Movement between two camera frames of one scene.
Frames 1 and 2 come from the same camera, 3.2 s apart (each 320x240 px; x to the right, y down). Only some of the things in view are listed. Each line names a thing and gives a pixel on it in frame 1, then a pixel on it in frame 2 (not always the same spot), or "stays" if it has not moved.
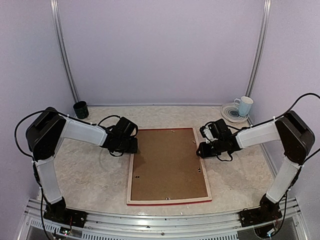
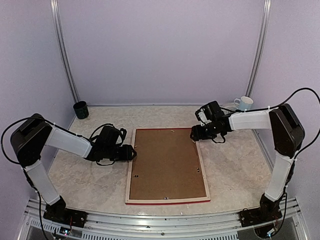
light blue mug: x=244 y=105 stays
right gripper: x=203 y=152 -> x=198 y=134
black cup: x=81 y=109 stays
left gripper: x=134 y=148 -> x=127 y=154
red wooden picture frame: x=166 y=169 stays
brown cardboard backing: x=167 y=165 stays
